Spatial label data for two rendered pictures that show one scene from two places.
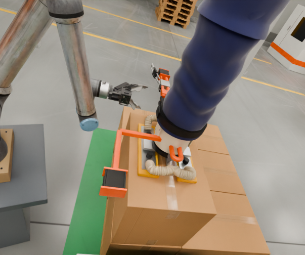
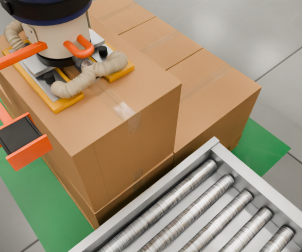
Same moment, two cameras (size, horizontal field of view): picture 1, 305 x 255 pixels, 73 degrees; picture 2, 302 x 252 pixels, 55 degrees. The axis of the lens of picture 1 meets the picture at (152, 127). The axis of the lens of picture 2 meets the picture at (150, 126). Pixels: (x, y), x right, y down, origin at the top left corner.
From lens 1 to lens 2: 0.14 m
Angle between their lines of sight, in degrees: 21
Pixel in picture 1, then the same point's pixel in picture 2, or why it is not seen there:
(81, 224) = (51, 227)
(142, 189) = (74, 124)
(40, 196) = not seen: outside the picture
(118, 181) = (25, 134)
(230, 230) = (211, 96)
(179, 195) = (125, 96)
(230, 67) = not seen: outside the picture
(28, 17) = not seen: outside the picture
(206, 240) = (193, 125)
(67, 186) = not seen: outside the picture
